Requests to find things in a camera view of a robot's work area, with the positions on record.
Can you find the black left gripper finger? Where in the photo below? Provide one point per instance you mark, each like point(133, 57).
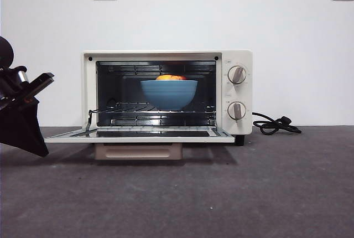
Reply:
point(22, 127)

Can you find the red and yellow apple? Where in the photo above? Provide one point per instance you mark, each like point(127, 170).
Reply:
point(170, 78)

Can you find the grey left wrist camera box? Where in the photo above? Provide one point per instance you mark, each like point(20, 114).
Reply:
point(20, 75)

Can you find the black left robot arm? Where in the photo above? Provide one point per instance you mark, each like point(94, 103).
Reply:
point(5, 52)

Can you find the blue ribbed bowl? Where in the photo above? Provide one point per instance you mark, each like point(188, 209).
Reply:
point(169, 94)

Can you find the cream Toshiba toaster oven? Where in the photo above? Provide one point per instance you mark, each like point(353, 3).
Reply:
point(240, 128)

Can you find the cream and beige oven knob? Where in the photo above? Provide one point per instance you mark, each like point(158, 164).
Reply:
point(236, 110)
point(237, 75)

